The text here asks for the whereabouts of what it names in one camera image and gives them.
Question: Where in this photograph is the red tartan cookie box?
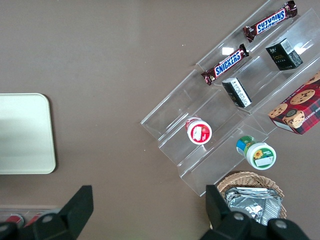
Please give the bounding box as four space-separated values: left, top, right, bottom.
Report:
267 71 320 136

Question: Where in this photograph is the silver foil packet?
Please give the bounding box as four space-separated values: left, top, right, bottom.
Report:
224 186 283 201
224 193 281 227

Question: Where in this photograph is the green lidded yogurt cup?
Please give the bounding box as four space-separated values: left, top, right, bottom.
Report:
235 135 277 171

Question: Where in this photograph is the light tan wicker basket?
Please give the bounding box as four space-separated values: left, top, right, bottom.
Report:
216 170 287 226

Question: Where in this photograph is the small black carton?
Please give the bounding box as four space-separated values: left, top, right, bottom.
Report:
221 77 253 109
265 38 304 72

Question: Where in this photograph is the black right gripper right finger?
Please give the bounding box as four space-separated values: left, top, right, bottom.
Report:
202 184 252 240

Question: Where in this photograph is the clear acrylic stepped display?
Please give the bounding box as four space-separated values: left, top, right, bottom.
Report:
140 0 320 197

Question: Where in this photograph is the cream plastic serving tray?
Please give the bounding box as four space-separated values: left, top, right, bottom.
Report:
0 93 57 175

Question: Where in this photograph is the red cola bottle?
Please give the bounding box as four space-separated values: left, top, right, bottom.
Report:
5 214 25 225
24 211 46 227

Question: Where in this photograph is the clear acrylic bottle rack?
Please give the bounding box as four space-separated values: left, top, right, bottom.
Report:
0 204 62 226

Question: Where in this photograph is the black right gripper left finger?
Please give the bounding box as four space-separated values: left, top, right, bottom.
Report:
18 185 95 240

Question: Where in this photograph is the red lidded yogurt cup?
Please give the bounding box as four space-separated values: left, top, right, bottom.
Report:
185 116 213 145

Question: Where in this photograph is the Snickers chocolate bar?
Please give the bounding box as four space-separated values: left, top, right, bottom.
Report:
201 43 250 87
243 0 299 43

